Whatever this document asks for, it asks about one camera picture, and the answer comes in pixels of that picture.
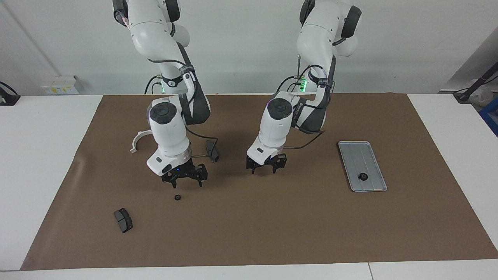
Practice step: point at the white wall box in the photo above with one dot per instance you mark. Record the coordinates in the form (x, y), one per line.
(60, 84)

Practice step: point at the black clamp object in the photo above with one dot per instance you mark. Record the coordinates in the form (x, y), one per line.
(7, 97)

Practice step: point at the brown table mat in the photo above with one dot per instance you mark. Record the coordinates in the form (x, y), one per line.
(253, 225)

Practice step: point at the black stand pole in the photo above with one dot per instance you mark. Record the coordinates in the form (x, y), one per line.
(476, 83)

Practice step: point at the silver metal tray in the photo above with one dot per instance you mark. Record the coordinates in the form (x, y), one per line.
(369, 159)

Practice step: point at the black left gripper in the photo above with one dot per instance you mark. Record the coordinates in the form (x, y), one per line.
(266, 161)

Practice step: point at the white curved plastic bracket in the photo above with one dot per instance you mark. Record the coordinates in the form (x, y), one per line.
(134, 144)

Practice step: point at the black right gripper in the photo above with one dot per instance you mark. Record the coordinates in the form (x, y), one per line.
(184, 171)

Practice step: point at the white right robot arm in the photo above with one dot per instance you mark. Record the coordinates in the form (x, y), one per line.
(167, 128)

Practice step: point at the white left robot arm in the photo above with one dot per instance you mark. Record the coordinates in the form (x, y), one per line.
(278, 124)

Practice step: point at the dark grey brake pad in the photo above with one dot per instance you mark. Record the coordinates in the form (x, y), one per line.
(212, 151)
(123, 220)

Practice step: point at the blue box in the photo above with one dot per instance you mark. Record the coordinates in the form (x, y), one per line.
(491, 116)

